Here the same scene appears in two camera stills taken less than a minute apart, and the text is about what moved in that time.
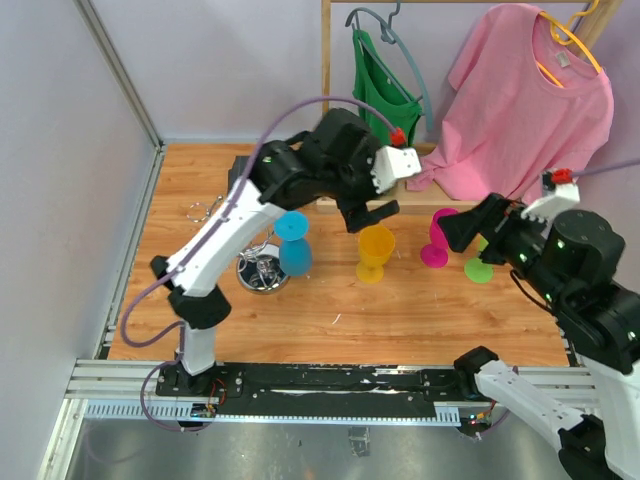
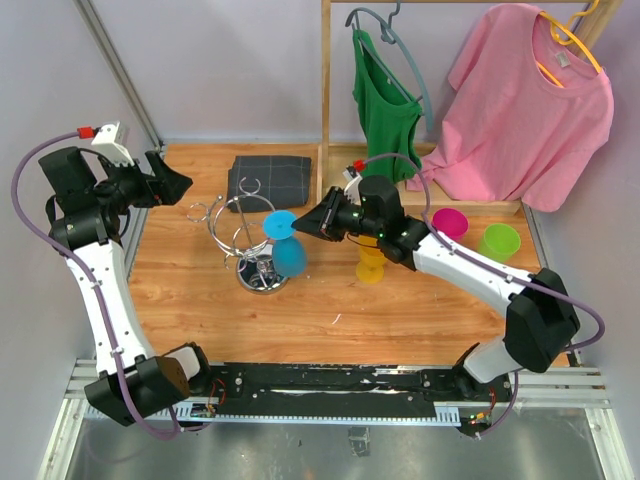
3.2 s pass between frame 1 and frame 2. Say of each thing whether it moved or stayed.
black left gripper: moved
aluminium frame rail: stayed
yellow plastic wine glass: stayed
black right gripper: moved
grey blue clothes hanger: stayed
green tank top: stayed
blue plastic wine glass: moved
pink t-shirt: stayed
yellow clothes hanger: stayed
